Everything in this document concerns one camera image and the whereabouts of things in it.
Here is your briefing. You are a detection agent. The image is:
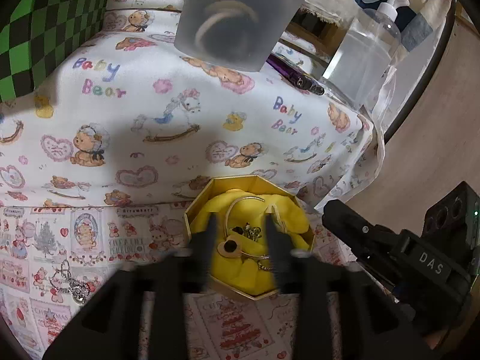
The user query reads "purple black pen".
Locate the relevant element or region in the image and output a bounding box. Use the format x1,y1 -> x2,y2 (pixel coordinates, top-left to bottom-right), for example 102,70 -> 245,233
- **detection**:
266,54 -> 325,96

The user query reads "silver keyring charm jewelry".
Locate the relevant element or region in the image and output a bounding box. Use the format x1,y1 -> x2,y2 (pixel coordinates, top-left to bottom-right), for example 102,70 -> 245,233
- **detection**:
49,259 -> 91,306

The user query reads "black gold earring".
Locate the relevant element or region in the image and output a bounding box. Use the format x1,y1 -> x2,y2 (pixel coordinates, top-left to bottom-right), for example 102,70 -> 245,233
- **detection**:
217,236 -> 242,258

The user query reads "green black checkered box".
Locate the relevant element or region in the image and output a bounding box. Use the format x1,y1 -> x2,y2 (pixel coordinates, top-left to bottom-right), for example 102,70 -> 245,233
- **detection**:
1,0 -> 107,102

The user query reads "yellow octagonal jewelry box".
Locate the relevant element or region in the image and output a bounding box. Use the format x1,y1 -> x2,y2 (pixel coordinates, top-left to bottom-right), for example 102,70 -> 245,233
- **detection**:
184,175 -> 315,301

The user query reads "baby bear print cloth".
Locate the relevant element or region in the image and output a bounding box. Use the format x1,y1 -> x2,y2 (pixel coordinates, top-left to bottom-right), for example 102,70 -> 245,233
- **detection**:
1,0 -> 383,359

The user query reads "clear pump dispenser bottle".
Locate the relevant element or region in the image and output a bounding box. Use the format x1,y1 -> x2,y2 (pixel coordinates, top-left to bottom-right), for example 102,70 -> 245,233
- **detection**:
323,0 -> 409,111

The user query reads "gold bangle bracelet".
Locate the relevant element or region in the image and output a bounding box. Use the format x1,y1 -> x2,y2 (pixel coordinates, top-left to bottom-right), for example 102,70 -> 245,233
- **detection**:
223,195 -> 286,271

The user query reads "frosted plastic cup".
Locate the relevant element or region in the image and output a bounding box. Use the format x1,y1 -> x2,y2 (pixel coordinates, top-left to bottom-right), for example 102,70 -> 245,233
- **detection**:
174,0 -> 305,72

